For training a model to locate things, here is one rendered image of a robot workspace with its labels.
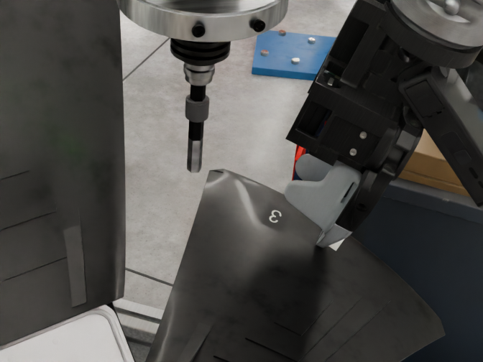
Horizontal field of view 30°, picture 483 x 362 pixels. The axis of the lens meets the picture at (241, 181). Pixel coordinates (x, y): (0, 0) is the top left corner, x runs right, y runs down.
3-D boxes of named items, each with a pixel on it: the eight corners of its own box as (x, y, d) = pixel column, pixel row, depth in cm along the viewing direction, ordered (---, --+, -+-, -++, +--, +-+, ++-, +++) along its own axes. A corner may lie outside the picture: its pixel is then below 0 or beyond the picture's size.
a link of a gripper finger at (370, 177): (340, 197, 68) (392, 112, 63) (361, 207, 68) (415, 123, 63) (327, 233, 64) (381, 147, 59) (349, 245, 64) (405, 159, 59)
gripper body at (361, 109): (305, 95, 68) (375, -39, 61) (405, 146, 68) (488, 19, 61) (279, 148, 62) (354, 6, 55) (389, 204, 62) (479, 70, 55)
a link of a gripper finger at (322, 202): (267, 216, 71) (314, 131, 65) (334, 250, 71) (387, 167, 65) (256, 240, 68) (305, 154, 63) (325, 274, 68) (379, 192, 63)
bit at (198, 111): (206, 174, 41) (213, 77, 38) (183, 176, 41) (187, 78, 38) (203, 161, 42) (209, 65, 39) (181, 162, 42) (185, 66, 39)
